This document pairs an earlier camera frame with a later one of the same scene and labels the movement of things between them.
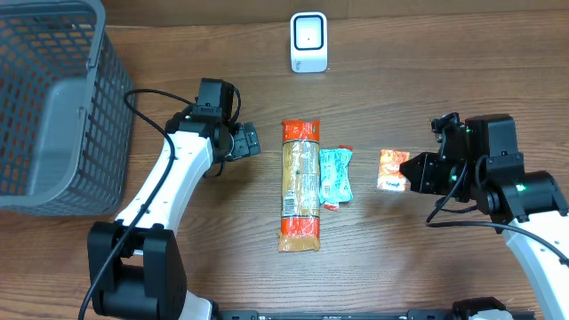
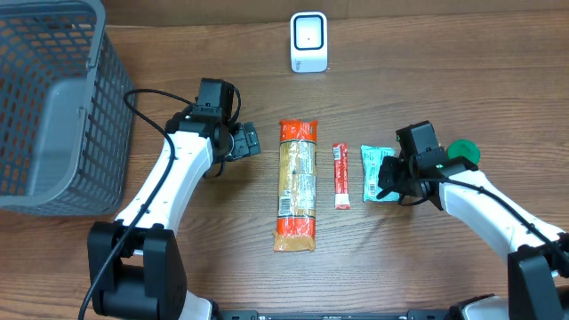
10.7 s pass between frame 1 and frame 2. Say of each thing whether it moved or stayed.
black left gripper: stayed
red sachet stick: moved
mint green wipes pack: moved
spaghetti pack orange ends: stayed
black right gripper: moved
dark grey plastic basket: stayed
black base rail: stayed
